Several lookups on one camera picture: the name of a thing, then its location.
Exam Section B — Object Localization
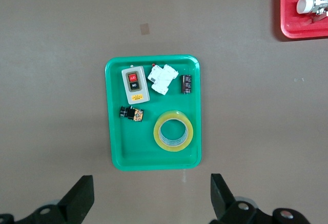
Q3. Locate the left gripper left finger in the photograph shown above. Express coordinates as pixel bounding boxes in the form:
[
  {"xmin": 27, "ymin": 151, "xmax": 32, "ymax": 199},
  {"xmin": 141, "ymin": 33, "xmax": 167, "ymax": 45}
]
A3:
[{"xmin": 0, "ymin": 174, "xmax": 95, "ymax": 224}]

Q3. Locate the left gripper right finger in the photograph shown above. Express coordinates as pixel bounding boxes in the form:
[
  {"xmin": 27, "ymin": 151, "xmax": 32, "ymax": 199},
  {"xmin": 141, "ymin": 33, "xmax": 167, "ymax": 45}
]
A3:
[{"xmin": 209, "ymin": 173, "xmax": 310, "ymax": 224}]

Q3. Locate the clear yellowish tape roll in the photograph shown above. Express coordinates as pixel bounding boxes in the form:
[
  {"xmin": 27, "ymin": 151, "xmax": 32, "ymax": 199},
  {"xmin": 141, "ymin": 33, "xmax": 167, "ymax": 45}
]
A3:
[{"xmin": 153, "ymin": 110, "xmax": 194, "ymax": 153}]

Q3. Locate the green plastic tray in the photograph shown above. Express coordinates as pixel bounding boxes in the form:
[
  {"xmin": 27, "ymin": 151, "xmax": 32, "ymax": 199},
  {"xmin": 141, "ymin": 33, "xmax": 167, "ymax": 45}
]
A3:
[{"xmin": 105, "ymin": 54, "xmax": 202, "ymax": 171}]

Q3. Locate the red plastic tray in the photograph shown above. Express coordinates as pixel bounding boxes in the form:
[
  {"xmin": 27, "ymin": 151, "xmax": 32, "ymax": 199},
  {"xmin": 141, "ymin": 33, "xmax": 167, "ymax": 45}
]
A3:
[{"xmin": 279, "ymin": 0, "xmax": 328, "ymax": 39}]

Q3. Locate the black cylindrical capacitor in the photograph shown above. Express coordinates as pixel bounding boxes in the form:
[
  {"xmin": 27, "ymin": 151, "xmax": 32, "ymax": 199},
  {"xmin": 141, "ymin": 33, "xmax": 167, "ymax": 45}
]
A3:
[{"xmin": 180, "ymin": 74, "xmax": 193, "ymax": 94}]

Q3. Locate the white circuit breaker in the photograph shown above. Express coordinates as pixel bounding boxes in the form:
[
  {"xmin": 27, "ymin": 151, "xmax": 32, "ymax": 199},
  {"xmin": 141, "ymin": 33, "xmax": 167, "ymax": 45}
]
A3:
[{"xmin": 147, "ymin": 64, "xmax": 179, "ymax": 96}]

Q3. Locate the white-capped metal pipe fitting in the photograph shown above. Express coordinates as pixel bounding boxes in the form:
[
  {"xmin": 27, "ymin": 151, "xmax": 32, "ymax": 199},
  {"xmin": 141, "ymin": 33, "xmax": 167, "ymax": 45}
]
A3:
[{"xmin": 296, "ymin": 0, "xmax": 328, "ymax": 17}]

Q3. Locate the small black pushbutton switch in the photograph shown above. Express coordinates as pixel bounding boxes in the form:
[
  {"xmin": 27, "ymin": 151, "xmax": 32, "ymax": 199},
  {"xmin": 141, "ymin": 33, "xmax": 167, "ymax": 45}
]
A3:
[{"xmin": 119, "ymin": 105, "xmax": 145, "ymax": 123}]

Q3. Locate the grey on-off switch box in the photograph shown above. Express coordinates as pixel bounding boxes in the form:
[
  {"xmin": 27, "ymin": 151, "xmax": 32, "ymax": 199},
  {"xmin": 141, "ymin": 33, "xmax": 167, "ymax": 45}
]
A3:
[{"xmin": 121, "ymin": 66, "xmax": 151, "ymax": 105}]

